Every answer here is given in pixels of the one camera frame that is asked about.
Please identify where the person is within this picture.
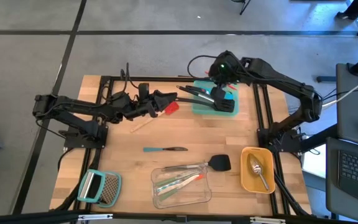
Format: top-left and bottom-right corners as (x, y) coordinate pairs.
(336, 0), (358, 26)

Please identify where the teal patterned handle knife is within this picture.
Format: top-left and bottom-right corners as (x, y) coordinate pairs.
(156, 174), (195, 193)

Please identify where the black tripod leg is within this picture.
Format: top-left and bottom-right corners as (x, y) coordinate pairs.
(231, 0), (252, 16)

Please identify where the clear plastic container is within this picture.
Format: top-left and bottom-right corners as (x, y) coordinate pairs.
(150, 166), (213, 210)

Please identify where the orange handled knife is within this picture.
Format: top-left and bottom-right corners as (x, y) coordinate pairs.
(158, 174), (205, 195)

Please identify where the white cable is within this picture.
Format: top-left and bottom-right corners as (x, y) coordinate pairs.
(321, 70), (358, 108)

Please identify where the black aluminium table frame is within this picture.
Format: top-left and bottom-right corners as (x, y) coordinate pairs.
(50, 68), (313, 218)

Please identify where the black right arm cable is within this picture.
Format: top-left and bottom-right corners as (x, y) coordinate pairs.
(186, 55), (218, 80)

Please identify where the silver rig bracket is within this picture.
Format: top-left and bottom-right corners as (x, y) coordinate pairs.
(78, 213), (114, 221)
(249, 216), (287, 224)

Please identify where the black solid turner steel handle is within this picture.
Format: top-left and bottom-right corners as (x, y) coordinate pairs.
(162, 154), (232, 172)

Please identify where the black cable bundle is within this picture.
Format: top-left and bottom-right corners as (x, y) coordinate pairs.
(290, 88), (338, 131)

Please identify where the yellow plastic container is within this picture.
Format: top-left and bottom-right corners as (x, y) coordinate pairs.
(240, 146), (276, 194)

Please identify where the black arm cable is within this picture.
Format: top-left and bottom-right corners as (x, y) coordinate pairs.
(186, 55), (218, 80)
(120, 62), (140, 94)

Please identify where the grey desk surface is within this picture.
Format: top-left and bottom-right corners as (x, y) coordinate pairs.
(336, 63), (358, 149)
(325, 136), (358, 223)

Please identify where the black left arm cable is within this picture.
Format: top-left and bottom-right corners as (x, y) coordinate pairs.
(120, 62), (140, 94)

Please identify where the red spatula wooden handle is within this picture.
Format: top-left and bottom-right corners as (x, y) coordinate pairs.
(131, 101), (180, 133)

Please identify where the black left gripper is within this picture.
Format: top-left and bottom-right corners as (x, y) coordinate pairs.
(116, 82), (178, 122)

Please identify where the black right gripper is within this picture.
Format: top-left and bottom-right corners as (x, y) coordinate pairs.
(208, 50), (244, 101)

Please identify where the black horizontal rig bar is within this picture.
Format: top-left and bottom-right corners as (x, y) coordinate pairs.
(0, 210), (358, 224)

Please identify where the steel scoop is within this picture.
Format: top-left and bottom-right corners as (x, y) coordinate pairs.
(248, 153), (271, 192)

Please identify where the black slanted support beam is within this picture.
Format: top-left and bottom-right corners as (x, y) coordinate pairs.
(300, 123), (338, 154)

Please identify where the teal box grater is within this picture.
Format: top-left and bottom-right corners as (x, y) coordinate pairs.
(76, 169), (122, 208)

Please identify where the orange silicone spatula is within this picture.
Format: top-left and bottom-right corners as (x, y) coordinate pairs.
(204, 70), (239, 91)

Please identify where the teal plastic container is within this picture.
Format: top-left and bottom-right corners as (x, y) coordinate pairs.
(192, 80), (239, 118)

